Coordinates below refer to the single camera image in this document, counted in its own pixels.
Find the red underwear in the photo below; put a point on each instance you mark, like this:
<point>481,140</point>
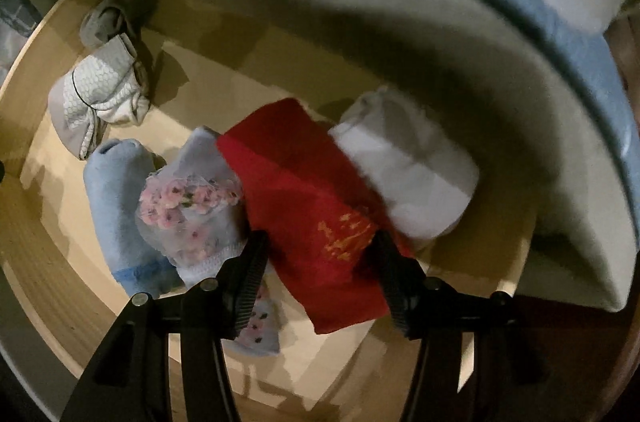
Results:
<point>300,202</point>

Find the wooden drawer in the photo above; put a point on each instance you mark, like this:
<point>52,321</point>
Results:
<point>50,227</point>

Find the grey ribbed underwear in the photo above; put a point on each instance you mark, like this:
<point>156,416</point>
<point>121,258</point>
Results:
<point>102,22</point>

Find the blue white storage box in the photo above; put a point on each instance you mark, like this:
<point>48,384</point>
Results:
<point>350,27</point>

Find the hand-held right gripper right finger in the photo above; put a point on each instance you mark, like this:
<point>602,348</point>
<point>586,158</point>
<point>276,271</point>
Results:
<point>393,282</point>

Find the white honeycomb beige underwear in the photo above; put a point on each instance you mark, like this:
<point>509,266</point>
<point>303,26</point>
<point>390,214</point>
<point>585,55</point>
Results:
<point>95,102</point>

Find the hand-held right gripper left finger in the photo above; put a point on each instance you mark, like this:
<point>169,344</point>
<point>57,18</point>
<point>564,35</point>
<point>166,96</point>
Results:
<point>250,272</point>

